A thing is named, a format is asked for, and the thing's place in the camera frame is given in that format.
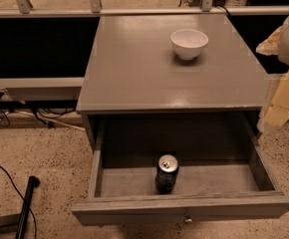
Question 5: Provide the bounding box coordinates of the black floor cable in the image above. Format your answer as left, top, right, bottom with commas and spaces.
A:
0, 154, 38, 239

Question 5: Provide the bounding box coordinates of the grey wooden cabinet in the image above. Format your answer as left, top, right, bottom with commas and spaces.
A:
77, 14, 269, 143

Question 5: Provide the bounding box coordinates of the dark pepsi can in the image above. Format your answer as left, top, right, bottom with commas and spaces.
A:
155, 154, 179, 193

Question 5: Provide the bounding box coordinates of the grey lower shelf beam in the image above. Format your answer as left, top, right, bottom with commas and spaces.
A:
0, 78, 83, 101

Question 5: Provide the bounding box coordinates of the cable bundle under beam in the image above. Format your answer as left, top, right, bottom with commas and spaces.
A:
0, 91, 86, 131

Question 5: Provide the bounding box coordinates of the white ceramic bowl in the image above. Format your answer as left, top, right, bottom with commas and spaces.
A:
170, 29, 208, 60

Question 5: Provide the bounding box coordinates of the black metal stand leg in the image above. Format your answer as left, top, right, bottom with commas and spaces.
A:
0, 175, 41, 239

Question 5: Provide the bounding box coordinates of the grey horizontal rail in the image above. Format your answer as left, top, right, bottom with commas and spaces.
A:
0, 5, 289, 18

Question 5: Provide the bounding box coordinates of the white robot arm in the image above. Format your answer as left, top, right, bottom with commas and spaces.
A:
256, 16, 289, 132

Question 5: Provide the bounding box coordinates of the grey open top drawer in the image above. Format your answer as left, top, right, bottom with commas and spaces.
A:
73, 113, 289, 226

